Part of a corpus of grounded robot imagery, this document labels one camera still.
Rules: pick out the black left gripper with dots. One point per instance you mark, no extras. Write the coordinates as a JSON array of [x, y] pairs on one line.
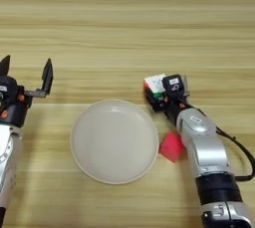
[[11, 115]]

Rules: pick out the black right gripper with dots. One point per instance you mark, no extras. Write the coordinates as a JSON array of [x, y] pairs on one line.
[[174, 106]]

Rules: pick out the multicolour puzzle cube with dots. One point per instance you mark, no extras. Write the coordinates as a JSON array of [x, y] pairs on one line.
[[154, 84]]

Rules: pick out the red cube block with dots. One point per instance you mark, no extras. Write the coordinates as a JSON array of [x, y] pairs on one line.
[[171, 147]]

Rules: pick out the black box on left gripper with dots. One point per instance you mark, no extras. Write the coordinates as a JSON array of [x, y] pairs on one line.
[[7, 89]]

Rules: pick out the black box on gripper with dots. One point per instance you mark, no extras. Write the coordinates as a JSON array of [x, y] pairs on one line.
[[173, 86], [7, 89]]

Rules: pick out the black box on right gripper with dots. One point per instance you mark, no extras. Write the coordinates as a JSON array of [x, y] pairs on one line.
[[173, 86]]

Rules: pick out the round beige plate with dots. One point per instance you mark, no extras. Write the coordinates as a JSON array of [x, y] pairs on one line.
[[113, 142]]

